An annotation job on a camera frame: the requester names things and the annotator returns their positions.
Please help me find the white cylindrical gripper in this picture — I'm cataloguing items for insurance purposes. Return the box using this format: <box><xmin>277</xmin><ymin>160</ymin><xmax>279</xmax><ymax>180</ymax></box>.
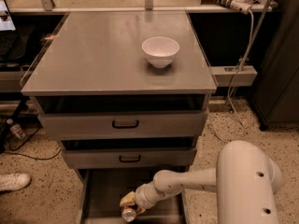
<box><xmin>120</xmin><ymin>182</ymin><xmax>163</xmax><ymax>215</ymax></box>

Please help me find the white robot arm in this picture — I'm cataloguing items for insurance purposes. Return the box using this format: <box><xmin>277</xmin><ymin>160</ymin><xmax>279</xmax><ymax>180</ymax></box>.
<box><xmin>120</xmin><ymin>140</ymin><xmax>283</xmax><ymax>224</ymax></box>

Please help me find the open bottom drawer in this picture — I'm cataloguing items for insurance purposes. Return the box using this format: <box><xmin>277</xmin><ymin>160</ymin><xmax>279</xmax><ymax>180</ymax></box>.
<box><xmin>76</xmin><ymin>167</ymin><xmax>189</xmax><ymax>224</ymax></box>

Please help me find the grey drawer cabinet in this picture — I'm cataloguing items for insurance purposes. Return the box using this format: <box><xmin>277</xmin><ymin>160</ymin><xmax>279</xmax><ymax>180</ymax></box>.
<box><xmin>20</xmin><ymin>10</ymin><xmax>218</xmax><ymax>224</ymax></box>

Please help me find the white sneaker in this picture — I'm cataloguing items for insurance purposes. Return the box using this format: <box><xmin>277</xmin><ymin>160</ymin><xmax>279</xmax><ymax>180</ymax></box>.
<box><xmin>0</xmin><ymin>174</ymin><xmax>31</xmax><ymax>191</ymax></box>

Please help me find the small plastic bottle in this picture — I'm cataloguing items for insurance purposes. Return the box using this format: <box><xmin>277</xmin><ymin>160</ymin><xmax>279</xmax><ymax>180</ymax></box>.
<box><xmin>7</xmin><ymin>119</ymin><xmax>25</xmax><ymax>139</ymax></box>

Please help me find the white ceramic bowl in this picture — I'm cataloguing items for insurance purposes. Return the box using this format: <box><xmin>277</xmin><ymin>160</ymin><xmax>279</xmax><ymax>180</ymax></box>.
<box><xmin>141</xmin><ymin>36</ymin><xmax>180</xmax><ymax>68</ymax></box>

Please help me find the laptop screen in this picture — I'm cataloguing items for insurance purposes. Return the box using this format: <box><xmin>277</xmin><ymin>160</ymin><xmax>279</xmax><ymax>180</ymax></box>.
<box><xmin>0</xmin><ymin>0</ymin><xmax>16</xmax><ymax>31</ymax></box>

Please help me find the white power strip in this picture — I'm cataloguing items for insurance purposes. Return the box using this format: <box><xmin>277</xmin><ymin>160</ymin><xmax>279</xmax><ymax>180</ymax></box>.
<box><xmin>212</xmin><ymin>0</ymin><xmax>251</xmax><ymax>15</ymax></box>

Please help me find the middle drawer with black handle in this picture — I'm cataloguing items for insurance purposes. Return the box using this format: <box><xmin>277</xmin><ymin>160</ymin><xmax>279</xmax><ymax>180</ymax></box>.
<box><xmin>61</xmin><ymin>137</ymin><xmax>197</xmax><ymax>169</ymax></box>

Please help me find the drawer with black handle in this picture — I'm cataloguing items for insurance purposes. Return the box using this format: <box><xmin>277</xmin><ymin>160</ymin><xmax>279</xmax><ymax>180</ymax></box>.
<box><xmin>36</xmin><ymin>94</ymin><xmax>208</xmax><ymax>140</ymax></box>
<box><xmin>61</xmin><ymin>137</ymin><xmax>197</xmax><ymax>169</ymax></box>

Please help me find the top drawer with black handle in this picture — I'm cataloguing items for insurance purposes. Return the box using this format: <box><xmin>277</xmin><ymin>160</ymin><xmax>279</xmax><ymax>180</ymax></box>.
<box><xmin>36</xmin><ymin>94</ymin><xmax>208</xmax><ymax>140</ymax></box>

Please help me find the black floor cable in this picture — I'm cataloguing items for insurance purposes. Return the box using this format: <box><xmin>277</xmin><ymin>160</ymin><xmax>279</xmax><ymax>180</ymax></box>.
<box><xmin>3</xmin><ymin>124</ymin><xmax>63</xmax><ymax>161</ymax></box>

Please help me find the white hanging cable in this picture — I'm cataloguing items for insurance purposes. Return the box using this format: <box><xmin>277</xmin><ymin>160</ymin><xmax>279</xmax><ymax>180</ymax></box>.
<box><xmin>207</xmin><ymin>9</ymin><xmax>255</xmax><ymax>144</ymax></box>

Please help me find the grey metal bracket box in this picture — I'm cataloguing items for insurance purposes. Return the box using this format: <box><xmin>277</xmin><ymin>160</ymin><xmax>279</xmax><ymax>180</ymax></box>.
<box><xmin>211</xmin><ymin>65</ymin><xmax>257</xmax><ymax>87</ymax></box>

